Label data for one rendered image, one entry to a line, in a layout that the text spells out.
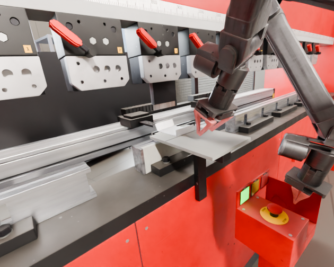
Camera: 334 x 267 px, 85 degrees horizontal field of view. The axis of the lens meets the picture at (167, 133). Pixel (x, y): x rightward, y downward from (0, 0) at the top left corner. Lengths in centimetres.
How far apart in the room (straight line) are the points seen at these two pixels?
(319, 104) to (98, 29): 58
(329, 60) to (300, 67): 200
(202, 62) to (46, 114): 78
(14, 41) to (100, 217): 42
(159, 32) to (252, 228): 64
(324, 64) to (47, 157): 254
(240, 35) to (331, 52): 225
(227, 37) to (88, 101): 82
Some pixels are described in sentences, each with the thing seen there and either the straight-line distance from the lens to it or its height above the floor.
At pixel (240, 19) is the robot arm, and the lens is 38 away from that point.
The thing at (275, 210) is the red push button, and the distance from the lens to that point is 63.
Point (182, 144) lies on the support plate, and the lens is 53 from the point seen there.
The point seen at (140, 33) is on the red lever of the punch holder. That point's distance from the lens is 54.
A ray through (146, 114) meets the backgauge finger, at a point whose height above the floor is 103.
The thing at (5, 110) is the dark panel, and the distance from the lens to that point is 103.
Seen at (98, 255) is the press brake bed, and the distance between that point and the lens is 54.
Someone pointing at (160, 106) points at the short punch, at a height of 109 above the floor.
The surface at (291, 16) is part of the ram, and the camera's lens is 151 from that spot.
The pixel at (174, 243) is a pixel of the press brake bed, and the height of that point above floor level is 66.
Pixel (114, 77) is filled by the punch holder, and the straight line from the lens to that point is 53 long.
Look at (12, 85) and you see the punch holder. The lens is 48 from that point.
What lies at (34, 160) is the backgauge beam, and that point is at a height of 95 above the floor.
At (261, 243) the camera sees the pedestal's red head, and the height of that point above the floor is 71.
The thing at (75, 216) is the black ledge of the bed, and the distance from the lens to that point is 55.
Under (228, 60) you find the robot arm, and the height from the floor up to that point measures 121.
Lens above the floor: 119
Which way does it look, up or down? 18 degrees down
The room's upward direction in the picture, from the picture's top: 5 degrees counter-clockwise
